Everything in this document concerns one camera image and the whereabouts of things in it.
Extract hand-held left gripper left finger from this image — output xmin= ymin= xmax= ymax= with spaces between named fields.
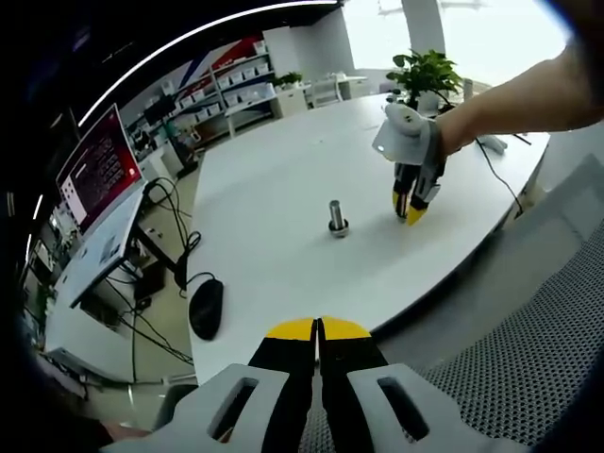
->
xmin=100 ymin=317 xmax=317 ymax=453

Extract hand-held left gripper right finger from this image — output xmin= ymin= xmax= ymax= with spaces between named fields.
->
xmin=316 ymin=314 xmax=530 ymax=453

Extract steel threaded stud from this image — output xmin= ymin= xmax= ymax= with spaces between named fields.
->
xmin=327 ymin=199 xmax=352 ymax=239

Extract green potted plant white pot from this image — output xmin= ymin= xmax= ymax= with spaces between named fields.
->
xmin=385 ymin=48 xmax=464 ymax=113

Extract white chair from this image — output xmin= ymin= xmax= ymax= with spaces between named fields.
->
xmin=310 ymin=73 xmax=369 ymax=109

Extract black computer mouse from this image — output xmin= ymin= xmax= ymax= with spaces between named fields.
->
xmin=188 ymin=277 xmax=226 ymax=343

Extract small green potted plant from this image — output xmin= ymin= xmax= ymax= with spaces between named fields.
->
xmin=268 ymin=71 xmax=304 ymax=92

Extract shelf of white bins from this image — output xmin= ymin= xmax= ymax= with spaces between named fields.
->
xmin=141 ymin=39 xmax=278 ymax=139

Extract white side desk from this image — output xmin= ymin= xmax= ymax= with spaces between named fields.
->
xmin=43 ymin=188 xmax=199 ymax=384

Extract ceiling light strip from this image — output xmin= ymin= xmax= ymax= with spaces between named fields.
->
xmin=77 ymin=0 xmax=345 ymax=128

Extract black monitor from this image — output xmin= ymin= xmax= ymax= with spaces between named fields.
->
xmin=143 ymin=96 xmax=176 ymax=127

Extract red-screen monitor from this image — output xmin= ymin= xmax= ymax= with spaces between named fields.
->
xmin=55 ymin=103 xmax=146 ymax=266

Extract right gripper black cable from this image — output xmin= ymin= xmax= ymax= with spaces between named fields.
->
xmin=473 ymin=136 xmax=526 ymax=219

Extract black cable bundle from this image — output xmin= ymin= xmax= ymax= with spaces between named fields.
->
xmin=103 ymin=176 xmax=213 ymax=383

